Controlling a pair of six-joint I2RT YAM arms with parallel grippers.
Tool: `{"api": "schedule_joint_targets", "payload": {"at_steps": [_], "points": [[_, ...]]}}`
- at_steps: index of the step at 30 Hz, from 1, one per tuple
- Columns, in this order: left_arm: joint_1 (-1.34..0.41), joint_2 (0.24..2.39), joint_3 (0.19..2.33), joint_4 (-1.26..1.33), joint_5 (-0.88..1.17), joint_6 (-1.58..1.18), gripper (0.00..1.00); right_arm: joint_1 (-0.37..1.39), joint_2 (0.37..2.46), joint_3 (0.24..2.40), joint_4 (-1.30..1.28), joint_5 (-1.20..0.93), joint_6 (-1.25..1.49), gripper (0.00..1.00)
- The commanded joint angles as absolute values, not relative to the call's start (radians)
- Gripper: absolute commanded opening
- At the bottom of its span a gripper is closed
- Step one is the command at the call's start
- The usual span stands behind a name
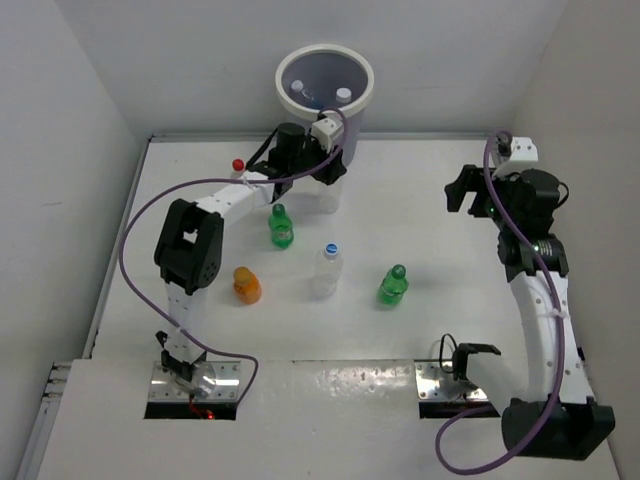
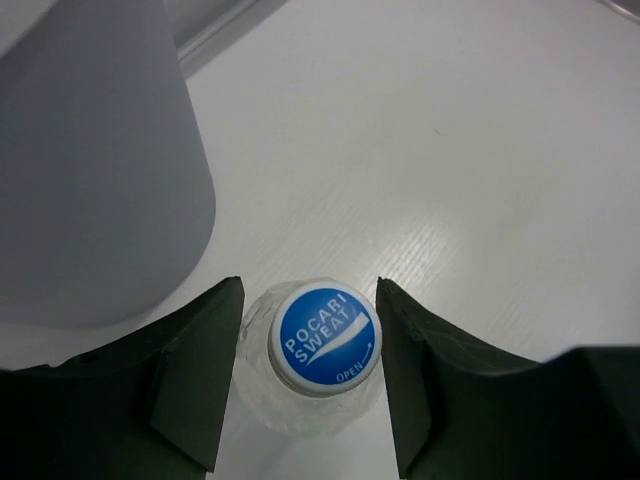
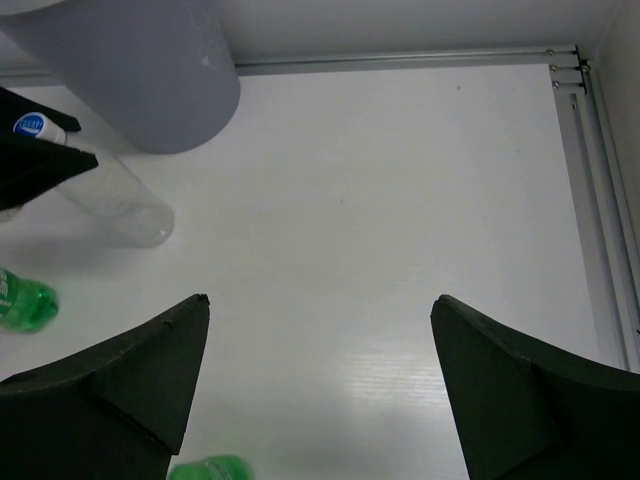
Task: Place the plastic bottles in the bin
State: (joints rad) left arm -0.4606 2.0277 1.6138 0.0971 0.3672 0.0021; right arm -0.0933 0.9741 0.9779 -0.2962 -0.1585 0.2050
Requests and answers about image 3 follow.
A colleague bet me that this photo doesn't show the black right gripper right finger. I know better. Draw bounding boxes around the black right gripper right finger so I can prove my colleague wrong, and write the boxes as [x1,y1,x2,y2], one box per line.
[430,295,639,479]

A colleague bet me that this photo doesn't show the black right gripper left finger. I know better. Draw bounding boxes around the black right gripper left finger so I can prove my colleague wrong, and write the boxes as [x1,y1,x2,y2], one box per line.
[1,294,210,479]

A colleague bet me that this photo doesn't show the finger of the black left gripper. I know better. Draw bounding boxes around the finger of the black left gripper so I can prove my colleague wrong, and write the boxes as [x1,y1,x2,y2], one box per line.
[0,134,98,210]
[0,87,82,132]

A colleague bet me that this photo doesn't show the clear bottle blue cap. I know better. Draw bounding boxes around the clear bottle blue cap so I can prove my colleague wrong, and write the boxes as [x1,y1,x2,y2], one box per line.
[13,112,174,248]

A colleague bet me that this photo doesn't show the green bottle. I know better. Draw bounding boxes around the green bottle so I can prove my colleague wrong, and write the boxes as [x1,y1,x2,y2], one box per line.
[1,268,59,333]
[167,455,254,480]

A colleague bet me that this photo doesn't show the grey plastic waste bin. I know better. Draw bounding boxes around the grey plastic waste bin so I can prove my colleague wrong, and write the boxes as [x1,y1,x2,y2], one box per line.
[1,0,241,154]

